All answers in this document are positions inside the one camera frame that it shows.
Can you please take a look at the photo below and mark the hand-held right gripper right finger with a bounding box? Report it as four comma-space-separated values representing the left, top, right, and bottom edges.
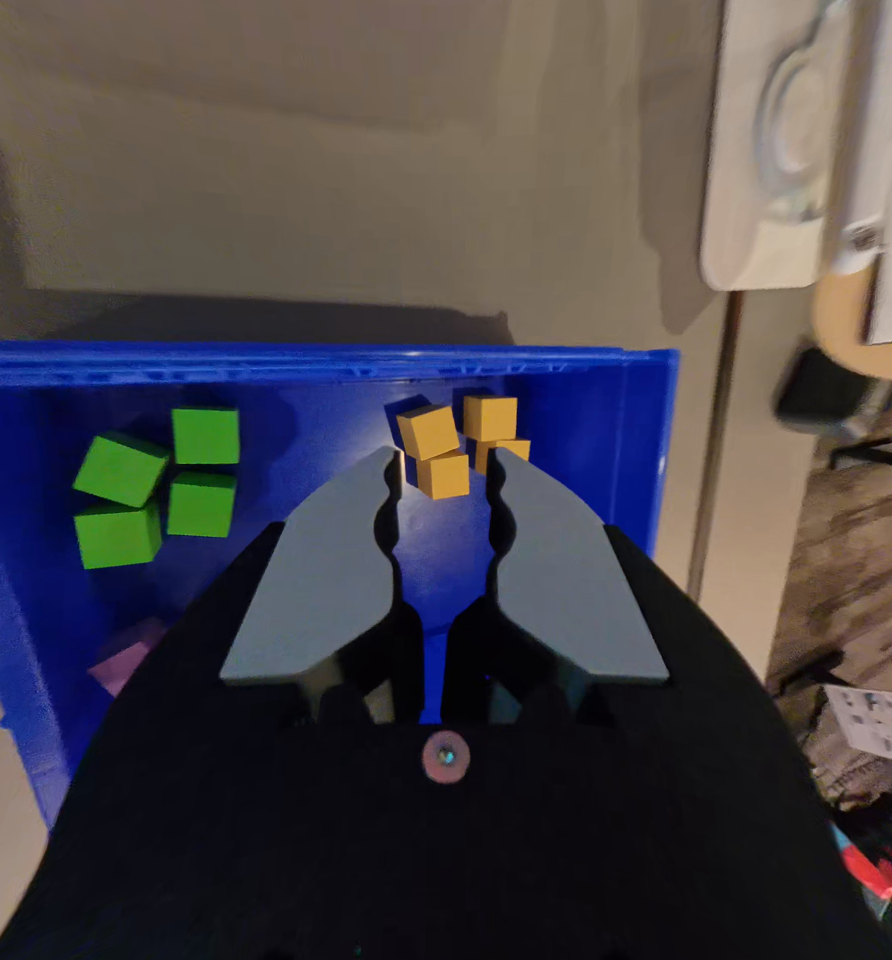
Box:
443, 447, 672, 725

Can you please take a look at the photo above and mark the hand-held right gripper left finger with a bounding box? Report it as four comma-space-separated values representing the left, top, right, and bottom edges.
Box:
219, 447, 424, 725

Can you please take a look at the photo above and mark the purple wooden cube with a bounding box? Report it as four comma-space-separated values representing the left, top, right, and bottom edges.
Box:
88, 616, 169, 699

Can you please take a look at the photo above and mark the blue plastic bin with cubes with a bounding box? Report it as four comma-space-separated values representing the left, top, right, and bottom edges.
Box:
0, 341, 681, 830

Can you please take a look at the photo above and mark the black box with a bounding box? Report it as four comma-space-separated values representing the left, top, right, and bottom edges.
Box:
774, 348, 892, 440

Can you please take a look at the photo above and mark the printed paper sheet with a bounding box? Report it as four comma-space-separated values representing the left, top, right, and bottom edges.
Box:
824, 686, 892, 766

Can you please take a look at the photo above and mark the white stand base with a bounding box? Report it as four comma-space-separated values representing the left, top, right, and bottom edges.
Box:
699, 0, 855, 292

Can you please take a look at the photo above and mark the white clip bar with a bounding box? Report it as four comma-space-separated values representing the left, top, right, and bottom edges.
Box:
828, 0, 892, 275

